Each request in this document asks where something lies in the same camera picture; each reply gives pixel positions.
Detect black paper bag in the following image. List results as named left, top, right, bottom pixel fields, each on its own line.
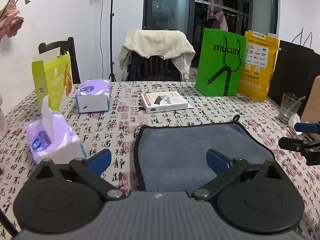
left=268, top=40, right=319, bottom=115

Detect purple tissue pack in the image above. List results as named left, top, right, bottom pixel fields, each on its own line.
left=76, top=79, right=111, bottom=113
left=26, top=96, right=87, bottom=164

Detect dried pink roses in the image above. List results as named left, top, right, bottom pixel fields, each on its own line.
left=1, top=0, right=31, bottom=39

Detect far purple tissue pack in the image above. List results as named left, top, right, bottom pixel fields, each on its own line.
left=76, top=79, right=111, bottom=113

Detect yellow-green open carton box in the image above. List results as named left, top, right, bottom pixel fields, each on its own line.
left=31, top=48, right=73, bottom=112

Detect studio light on stand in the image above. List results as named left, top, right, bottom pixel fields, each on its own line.
left=99, top=0, right=116, bottom=82

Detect cream cloth on chair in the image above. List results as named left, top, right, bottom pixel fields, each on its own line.
left=119, top=30, right=195, bottom=82

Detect white flat product box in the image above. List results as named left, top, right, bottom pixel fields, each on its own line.
left=141, top=91, right=193, bottom=113

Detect dark wooden chair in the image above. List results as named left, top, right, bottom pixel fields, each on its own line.
left=125, top=52, right=182, bottom=81

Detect crumpled white paper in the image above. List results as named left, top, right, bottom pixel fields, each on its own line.
left=288, top=113, right=300, bottom=128

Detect pink hard case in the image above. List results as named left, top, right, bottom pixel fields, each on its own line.
left=300, top=75, right=320, bottom=140

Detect yellow paper bag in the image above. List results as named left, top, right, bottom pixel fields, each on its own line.
left=238, top=30, right=279, bottom=102

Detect dark side chair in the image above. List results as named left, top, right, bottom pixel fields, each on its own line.
left=38, top=37, right=81, bottom=84

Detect clear drinking glass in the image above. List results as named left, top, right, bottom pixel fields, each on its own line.
left=278, top=92, right=306, bottom=124

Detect purple grey microfibre towel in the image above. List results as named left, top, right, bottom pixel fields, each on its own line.
left=133, top=115, right=275, bottom=194

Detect black framed window door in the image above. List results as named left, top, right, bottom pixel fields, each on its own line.
left=143, top=0, right=279, bottom=68

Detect near purple tissue pack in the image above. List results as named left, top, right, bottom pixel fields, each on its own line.
left=26, top=96, right=87, bottom=164

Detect green mucun paper bag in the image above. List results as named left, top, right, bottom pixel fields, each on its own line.
left=195, top=28, right=246, bottom=96

